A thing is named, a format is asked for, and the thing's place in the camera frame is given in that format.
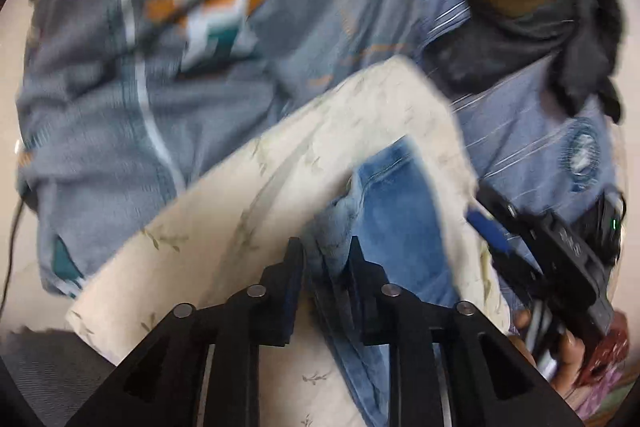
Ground dark grey cloth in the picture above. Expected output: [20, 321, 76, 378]
[0, 328, 120, 427]

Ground cream floral cloth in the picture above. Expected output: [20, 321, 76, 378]
[65, 56, 514, 427]

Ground blue striped cloth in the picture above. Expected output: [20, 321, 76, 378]
[410, 0, 622, 310]

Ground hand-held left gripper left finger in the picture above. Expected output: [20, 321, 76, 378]
[65, 237, 305, 427]

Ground grey sweater with orange pattern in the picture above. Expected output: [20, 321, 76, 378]
[14, 0, 443, 299]

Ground blue denim pants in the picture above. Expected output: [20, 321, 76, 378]
[304, 136, 477, 427]

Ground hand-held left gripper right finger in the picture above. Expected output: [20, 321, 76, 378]
[348, 236, 587, 427]

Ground person's right hand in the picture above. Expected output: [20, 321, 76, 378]
[512, 309, 587, 395]

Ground black cloth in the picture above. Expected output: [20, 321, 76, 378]
[425, 0, 627, 124]

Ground red patterned cloth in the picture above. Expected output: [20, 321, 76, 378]
[580, 311, 632, 384]

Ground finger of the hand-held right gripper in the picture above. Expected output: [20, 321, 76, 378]
[474, 184, 553, 253]
[466, 208, 548, 295]

